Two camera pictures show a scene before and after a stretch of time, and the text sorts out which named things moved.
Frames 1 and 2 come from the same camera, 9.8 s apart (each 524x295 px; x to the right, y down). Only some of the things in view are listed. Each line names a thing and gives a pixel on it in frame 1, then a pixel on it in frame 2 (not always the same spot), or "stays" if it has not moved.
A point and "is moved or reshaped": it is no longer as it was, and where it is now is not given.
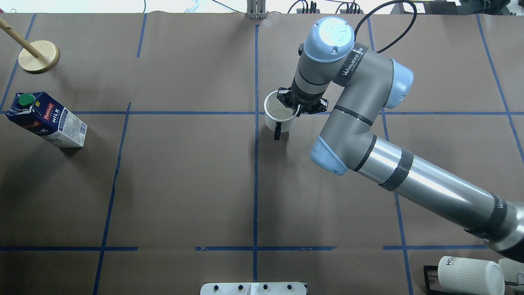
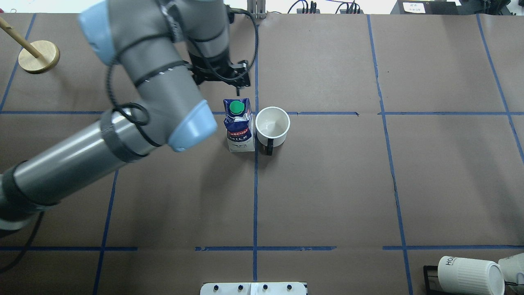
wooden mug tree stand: x=37 y=57 stays
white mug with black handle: x=278 y=117 is moved or reshaped
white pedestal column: x=253 y=288 stays
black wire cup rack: x=429 y=291 stays
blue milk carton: x=40 y=114 to x=238 y=120
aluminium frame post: x=256 y=9 stays
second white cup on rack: x=513 y=271 stays
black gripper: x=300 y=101 to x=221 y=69
